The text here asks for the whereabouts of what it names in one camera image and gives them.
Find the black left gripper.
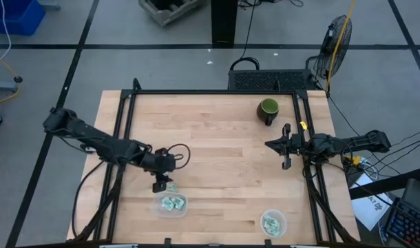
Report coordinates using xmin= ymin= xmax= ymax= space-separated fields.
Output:
xmin=140 ymin=152 xmax=178 ymax=194

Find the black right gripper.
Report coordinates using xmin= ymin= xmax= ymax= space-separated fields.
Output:
xmin=264 ymin=123 xmax=306 ymax=171

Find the rectangular clear plastic container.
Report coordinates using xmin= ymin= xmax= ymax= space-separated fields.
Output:
xmin=152 ymin=191 xmax=189 ymax=219

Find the dark green mug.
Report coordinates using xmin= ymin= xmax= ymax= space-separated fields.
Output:
xmin=256 ymin=98 xmax=280 ymax=127

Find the black computer case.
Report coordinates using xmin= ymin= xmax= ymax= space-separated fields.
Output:
xmin=227 ymin=68 xmax=316 ymax=92

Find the round clear plastic container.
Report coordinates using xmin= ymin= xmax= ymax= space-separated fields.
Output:
xmin=260 ymin=209 xmax=288 ymax=239

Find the yellow plug connector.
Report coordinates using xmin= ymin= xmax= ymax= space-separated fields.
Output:
xmin=344 ymin=154 xmax=363 ymax=168

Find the black floor fan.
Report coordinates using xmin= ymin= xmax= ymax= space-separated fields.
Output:
xmin=306 ymin=14 xmax=353 ymax=81

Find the white paper sheet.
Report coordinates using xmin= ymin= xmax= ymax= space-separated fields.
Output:
xmin=350 ymin=172 xmax=394 ymax=231

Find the black metal beam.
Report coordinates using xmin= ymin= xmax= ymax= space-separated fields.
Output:
xmin=349 ymin=167 xmax=420 ymax=200

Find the black upright box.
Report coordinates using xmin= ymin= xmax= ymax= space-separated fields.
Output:
xmin=211 ymin=0 xmax=238 ymax=45

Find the dark laptop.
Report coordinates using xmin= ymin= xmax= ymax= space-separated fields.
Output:
xmin=401 ymin=177 xmax=420 ymax=211

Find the blue backlit keyboard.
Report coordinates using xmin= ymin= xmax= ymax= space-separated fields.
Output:
xmin=384 ymin=198 xmax=420 ymax=248

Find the grey foam packing tray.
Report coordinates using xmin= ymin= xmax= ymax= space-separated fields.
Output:
xmin=138 ymin=0 xmax=206 ymax=28

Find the grey stand base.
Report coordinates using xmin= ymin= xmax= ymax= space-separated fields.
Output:
xmin=0 ymin=75 xmax=24 ymax=93

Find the blue plastic bin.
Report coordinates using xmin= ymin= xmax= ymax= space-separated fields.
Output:
xmin=0 ymin=0 xmax=46 ymax=37

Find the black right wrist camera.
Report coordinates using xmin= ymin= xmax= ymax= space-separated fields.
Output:
xmin=288 ymin=136 xmax=302 ymax=151

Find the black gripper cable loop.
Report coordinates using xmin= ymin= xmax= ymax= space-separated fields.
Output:
xmin=167 ymin=143 xmax=191 ymax=170

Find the thin black floor cable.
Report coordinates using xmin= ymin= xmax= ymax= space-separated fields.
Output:
xmin=328 ymin=95 xmax=362 ymax=138
xmin=390 ymin=130 xmax=420 ymax=149

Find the black table frame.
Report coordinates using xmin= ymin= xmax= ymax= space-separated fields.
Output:
xmin=67 ymin=78 xmax=361 ymax=242

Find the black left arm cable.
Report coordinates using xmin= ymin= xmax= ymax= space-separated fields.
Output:
xmin=71 ymin=160 xmax=106 ymax=238

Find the black looped power cable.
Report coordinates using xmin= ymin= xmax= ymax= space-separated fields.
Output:
xmin=229 ymin=0 xmax=261 ymax=72

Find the yellow hanging cable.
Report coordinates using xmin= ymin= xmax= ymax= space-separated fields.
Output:
xmin=325 ymin=0 xmax=356 ymax=94

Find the yellow floor cable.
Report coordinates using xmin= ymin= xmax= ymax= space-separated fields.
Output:
xmin=0 ymin=50 xmax=22 ymax=107

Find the white cable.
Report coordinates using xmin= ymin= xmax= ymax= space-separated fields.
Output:
xmin=0 ymin=0 xmax=12 ymax=67

